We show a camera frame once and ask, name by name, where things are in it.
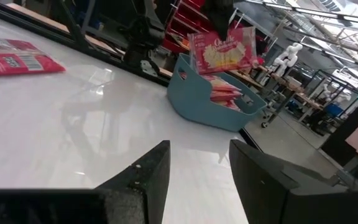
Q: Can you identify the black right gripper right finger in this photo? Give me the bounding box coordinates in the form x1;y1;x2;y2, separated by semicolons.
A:
229;139;341;224

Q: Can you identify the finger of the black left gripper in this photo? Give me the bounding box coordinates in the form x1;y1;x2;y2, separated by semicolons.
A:
201;0;236;41

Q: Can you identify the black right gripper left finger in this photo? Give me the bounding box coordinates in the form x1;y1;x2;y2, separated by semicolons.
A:
94;140;171;224

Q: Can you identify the red microwave popcorn bag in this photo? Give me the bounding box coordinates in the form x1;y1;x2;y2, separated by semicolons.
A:
0;37;67;78
209;90;244;111
202;73;242;93
187;26;258;75

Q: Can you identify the red storage shelf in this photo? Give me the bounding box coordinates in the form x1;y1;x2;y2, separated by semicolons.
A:
162;0;220;54

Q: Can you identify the white humanoid robot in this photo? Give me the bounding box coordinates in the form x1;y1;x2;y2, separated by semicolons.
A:
320;83;352;105
273;42;304;78

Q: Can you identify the teal plastic basket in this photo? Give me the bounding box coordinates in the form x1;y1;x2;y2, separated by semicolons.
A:
166;52;269;133

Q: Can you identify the metal mounting plate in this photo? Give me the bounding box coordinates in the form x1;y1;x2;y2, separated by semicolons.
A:
139;58;160;78

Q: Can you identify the wooden workbench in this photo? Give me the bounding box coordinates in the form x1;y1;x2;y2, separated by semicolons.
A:
228;60;326;125

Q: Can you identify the blue bin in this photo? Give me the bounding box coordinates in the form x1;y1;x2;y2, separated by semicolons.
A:
324;102;344;118

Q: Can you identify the plywood side board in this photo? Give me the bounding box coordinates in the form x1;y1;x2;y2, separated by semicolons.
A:
6;2;173;78

